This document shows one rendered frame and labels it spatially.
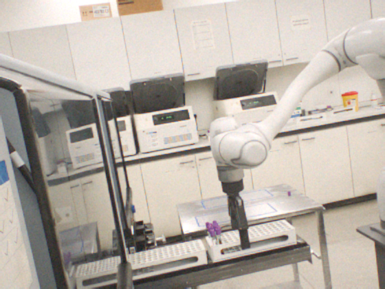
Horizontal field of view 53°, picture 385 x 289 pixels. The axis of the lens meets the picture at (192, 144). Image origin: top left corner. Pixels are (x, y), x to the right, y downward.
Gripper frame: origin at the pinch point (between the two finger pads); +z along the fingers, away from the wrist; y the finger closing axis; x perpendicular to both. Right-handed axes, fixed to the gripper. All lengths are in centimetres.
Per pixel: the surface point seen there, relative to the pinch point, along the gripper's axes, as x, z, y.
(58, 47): 87, -112, 258
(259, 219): -14.8, 4.7, 25.4
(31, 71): 49, -62, -33
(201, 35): -50, -104, 258
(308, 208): -36.2, 4.6, 24.7
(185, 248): 19.2, 0.0, 0.7
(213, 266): 11.8, 5.7, -5.8
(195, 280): 18.5, 8.4, -6.9
